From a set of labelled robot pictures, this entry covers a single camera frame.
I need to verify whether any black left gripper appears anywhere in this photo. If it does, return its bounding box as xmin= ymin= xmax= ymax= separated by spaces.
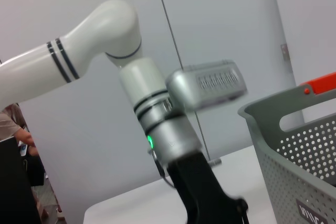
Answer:
xmin=166 ymin=152 xmax=249 ymax=224

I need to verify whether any thin left wrist cable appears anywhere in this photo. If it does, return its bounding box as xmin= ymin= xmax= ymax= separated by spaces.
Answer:
xmin=152 ymin=153 xmax=177 ymax=188

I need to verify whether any black computer monitor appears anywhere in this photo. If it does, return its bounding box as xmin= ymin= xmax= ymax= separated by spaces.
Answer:
xmin=0 ymin=137 xmax=42 ymax=224

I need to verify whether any seated person beige shirt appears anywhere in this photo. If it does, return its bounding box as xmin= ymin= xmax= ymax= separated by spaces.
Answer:
xmin=0 ymin=103 xmax=40 ymax=157

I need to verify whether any grey perforated storage bin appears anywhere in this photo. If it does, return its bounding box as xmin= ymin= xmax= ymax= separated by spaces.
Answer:
xmin=237 ymin=84 xmax=336 ymax=224

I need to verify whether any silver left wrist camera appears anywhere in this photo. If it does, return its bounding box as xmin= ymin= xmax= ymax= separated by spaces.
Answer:
xmin=165 ymin=60 xmax=249 ymax=111

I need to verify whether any metal door hinge plate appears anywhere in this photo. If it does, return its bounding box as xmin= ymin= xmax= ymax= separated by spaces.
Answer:
xmin=280 ymin=43 xmax=289 ymax=61

